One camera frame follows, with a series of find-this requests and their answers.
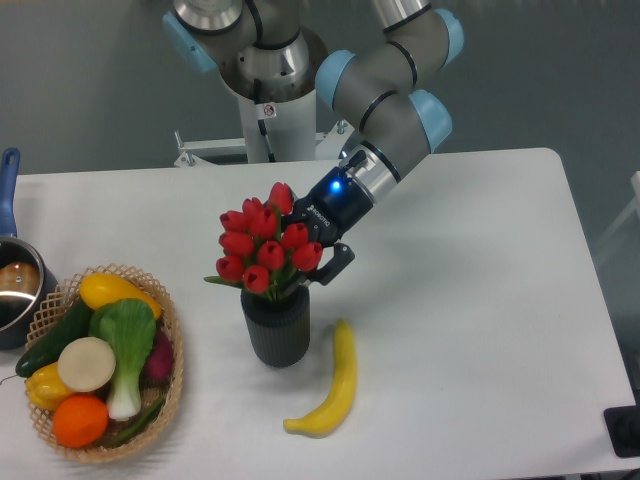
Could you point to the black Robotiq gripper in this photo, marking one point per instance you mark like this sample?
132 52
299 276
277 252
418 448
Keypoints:
336 203

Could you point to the red tulip bouquet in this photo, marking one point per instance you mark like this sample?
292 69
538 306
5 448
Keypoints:
258 256

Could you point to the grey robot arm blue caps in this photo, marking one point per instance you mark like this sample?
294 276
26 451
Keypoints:
278 71

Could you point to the dark grey ribbed vase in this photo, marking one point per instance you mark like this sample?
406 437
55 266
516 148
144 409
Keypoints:
279 333

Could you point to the yellow banana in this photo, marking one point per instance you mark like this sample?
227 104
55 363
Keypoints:
330 414

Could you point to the green bok choy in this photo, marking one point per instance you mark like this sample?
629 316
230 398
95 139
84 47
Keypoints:
128 326

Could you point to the purple sweet potato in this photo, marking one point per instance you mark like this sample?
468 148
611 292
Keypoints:
159 363

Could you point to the yellow squash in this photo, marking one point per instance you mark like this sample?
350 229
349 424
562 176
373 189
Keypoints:
100 289

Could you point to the dark green cucumber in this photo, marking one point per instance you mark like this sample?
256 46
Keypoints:
73 325

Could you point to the woven wicker basket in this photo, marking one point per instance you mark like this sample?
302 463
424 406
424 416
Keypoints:
51 311

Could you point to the cream round radish slice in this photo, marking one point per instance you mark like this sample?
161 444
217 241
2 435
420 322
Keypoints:
86 364

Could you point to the green bean pod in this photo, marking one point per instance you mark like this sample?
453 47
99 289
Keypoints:
139 425

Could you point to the orange fruit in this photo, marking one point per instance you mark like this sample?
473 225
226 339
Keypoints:
80 420

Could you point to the yellow bell pepper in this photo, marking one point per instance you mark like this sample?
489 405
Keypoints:
45 389

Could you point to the black device at table edge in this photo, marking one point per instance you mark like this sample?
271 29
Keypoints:
623 429

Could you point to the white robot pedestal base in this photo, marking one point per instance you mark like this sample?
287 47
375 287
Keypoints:
271 132

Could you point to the blue handled saucepan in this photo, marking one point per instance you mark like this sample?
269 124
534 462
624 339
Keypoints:
25 279

